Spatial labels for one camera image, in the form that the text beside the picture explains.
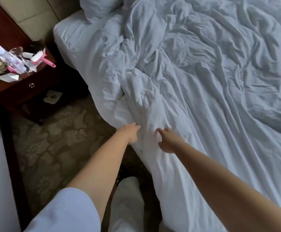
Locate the beige padded headboard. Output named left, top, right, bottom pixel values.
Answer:
left=0, top=0, right=83, bottom=44

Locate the person's right hand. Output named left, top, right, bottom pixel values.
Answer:
left=156, top=127, right=186, bottom=154

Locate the white bed sheet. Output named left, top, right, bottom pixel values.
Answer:
left=52, top=9, right=127, bottom=71

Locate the person's left hand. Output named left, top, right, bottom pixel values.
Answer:
left=116, top=122, right=142, bottom=145

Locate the dark wooden nightstand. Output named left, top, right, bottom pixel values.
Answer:
left=0, top=43, right=90, bottom=126

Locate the clear glass ashtray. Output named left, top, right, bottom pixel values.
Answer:
left=9, top=46, right=24, bottom=57

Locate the black round object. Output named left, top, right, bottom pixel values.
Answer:
left=24, top=41, right=44, bottom=55

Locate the white pillow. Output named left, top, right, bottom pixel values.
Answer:
left=79, top=0, right=124, bottom=23

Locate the person's right forearm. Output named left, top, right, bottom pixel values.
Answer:
left=174, top=142, right=281, bottom=232

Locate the person's white shirt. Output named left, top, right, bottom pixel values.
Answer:
left=24, top=187, right=102, bottom=232

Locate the person's left forearm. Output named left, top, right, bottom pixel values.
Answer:
left=65, top=130, right=131, bottom=220

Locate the pink lint roller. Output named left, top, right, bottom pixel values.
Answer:
left=30, top=48, right=57, bottom=69

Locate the white paper under nightstand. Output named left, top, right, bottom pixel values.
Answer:
left=43, top=90, right=64, bottom=105

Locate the white duvet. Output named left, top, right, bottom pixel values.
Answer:
left=80, top=0, right=281, bottom=232

